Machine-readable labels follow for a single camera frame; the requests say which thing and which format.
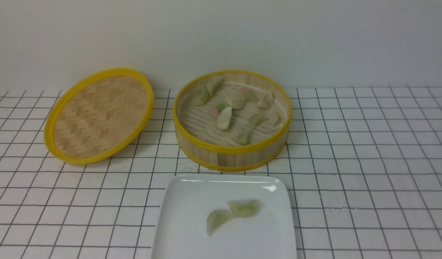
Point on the white rectangular ceramic plate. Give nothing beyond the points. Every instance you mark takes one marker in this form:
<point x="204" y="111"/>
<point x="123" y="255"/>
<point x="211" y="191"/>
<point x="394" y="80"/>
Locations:
<point x="181" y="231"/>

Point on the pale green centre dumpling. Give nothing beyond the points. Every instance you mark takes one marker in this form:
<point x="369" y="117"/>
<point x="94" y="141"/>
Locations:
<point x="224" y="119"/>

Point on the bamboo steamer basket yellow rim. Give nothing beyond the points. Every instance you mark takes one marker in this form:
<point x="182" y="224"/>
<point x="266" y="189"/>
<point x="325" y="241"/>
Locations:
<point x="216" y="149"/>

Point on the pink dumpling centre left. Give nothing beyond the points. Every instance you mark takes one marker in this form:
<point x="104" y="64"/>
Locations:
<point x="214" y="113"/>

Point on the pink dumpling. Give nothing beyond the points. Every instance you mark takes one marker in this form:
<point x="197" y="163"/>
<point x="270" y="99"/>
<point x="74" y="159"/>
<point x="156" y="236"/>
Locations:
<point x="214" y="113"/>
<point x="248" y="94"/>

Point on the small green dumpling centre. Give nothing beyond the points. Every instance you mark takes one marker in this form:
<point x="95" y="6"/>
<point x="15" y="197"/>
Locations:
<point x="222" y="105"/>

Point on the pale dumpling centre back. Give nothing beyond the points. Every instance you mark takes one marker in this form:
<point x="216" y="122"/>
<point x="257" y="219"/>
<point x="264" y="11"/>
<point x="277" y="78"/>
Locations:
<point x="236" y="104"/>

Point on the pink dumpling back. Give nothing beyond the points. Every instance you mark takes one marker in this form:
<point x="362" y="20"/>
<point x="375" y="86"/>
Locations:
<point x="248" y="94"/>

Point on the green dumpling back top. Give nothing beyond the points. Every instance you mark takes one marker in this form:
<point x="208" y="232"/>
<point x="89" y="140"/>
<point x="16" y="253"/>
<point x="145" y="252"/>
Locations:
<point x="213" y="84"/>

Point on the beige dumpling back right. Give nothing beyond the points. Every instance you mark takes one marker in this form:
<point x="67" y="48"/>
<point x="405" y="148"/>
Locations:
<point x="266" y="100"/>

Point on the beige dumpling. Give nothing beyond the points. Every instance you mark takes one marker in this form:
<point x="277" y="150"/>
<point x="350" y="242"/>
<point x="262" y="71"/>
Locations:
<point x="266" y="100"/>
<point x="272" y="117"/>

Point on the beige dumpling far right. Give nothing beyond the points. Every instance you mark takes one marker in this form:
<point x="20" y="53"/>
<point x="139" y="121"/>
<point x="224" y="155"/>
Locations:
<point x="272" y="117"/>

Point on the bamboo steamer lid yellow rim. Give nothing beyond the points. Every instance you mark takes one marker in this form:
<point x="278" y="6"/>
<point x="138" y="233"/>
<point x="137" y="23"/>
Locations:
<point x="99" y="116"/>

